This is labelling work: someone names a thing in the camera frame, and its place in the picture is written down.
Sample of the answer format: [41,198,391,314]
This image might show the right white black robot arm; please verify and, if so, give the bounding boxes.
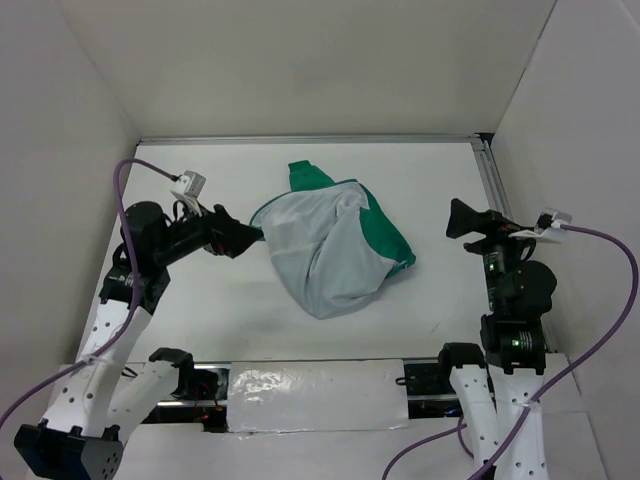
[436,199,557,479]

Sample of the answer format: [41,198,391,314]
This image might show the green jacket with grey lining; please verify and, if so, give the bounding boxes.
[250,160,416,320]

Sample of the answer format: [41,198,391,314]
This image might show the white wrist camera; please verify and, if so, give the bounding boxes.
[511,209,572,244]
[170,170,206,202]

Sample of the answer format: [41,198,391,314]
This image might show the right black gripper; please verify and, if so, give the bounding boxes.
[447,195,543,310]

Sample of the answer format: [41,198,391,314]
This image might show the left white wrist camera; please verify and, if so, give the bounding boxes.
[170,170,206,202]

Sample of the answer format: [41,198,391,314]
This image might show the black metal base rail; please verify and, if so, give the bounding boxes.
[142,358,462,433]

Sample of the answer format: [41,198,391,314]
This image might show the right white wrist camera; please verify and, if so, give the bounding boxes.
[511,209,572,244]

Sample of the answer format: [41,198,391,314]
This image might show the white front cover panel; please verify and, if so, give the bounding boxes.
[227,359,409,433]

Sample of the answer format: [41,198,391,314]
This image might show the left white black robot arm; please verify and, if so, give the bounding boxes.
[14,201,262,479]

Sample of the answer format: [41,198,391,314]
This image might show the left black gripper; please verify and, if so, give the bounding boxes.
[154,196,263,266]

